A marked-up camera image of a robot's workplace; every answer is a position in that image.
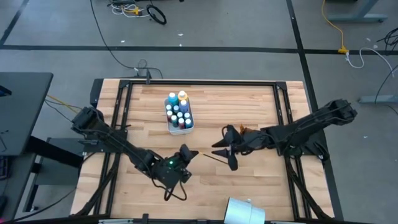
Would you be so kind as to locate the bundle of paint brushes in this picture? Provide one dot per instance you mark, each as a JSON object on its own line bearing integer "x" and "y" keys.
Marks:
{"x": 214, "y": 158}

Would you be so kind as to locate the large purple paint bottle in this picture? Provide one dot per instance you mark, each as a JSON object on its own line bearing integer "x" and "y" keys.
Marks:
{"x": 183, "y": 105}

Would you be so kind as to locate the small light green paint bottle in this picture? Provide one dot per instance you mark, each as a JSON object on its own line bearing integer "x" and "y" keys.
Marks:
{"x": 176, "y": 109}

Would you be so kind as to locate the small dark paint bottle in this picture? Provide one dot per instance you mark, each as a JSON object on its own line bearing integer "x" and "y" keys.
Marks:
{"x": 179, "y": 114}

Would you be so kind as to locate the large teal paint bottle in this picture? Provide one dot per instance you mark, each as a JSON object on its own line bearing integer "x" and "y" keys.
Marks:
{"x": 173, "y": 99}

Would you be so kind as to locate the small teal paint bottle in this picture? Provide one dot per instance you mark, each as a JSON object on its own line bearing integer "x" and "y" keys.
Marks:
{"x": 168, "y": 108}

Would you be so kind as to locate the small black clamp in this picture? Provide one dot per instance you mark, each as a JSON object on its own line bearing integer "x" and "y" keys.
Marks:
{"x": 145, "y": 217}

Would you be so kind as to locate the large yellow paint bottle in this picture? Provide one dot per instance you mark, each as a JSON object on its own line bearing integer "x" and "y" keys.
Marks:
{"x": 182, "y": 94}

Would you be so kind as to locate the black side box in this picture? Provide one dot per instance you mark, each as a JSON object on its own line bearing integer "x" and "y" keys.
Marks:
{"x": 96, "y": 93}

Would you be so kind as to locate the small red paint bottle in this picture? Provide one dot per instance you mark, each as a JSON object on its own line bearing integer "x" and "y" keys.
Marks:
{"x": 181, "y": 122}

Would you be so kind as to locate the small light blue paint bottle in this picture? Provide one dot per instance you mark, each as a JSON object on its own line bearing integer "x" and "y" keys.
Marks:
{"x": 188, "y": 123}

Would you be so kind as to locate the small brown-red paint bottle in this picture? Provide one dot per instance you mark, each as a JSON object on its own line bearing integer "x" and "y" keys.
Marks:
{"x": 169, "y": 114}

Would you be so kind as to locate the black metal table frame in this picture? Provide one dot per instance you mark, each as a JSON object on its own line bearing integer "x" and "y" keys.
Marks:
{"x": 202, "y": 83}

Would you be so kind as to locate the white plastic bin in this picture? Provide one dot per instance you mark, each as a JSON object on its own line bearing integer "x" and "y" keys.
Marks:
{"x": 182, "y": 131}

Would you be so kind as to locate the silver bracket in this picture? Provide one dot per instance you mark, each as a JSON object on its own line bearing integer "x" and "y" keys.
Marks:
{"x": 116, "y": 221}

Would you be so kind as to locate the orange plastic cup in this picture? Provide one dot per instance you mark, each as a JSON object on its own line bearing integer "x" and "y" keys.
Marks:
{"x": 246, "y": 130}

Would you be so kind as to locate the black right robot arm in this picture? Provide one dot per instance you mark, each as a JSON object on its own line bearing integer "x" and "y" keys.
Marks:
{"x": 298, "y": 127}

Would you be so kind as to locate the black desk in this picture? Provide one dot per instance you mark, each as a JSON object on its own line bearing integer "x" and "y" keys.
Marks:
{"x": 25, "y": 109}

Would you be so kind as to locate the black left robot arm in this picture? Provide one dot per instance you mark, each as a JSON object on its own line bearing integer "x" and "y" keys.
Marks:
{"x": 124, "y": 146}

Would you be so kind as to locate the white paper towel roll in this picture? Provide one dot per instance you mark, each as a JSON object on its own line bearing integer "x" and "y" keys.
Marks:
{"x": 244, "y": 211}

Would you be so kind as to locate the black desk leg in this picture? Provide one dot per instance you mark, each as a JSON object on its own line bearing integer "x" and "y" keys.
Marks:
{"x": 56, "y": 152}

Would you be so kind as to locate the grey desk foot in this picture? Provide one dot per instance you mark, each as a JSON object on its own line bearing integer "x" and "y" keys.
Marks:
{"x": 354, "y": 17}
{"x": 377, "y": 99}

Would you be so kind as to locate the black keyboard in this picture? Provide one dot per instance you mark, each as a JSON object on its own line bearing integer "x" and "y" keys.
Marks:
{"x": 3, "y": 168}

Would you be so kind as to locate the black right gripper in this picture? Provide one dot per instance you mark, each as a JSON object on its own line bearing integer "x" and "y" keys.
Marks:
{"x": 248, "y": 141}

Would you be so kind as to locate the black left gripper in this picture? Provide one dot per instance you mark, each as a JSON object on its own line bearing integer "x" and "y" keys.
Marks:
{"x": 171, "y": 171}

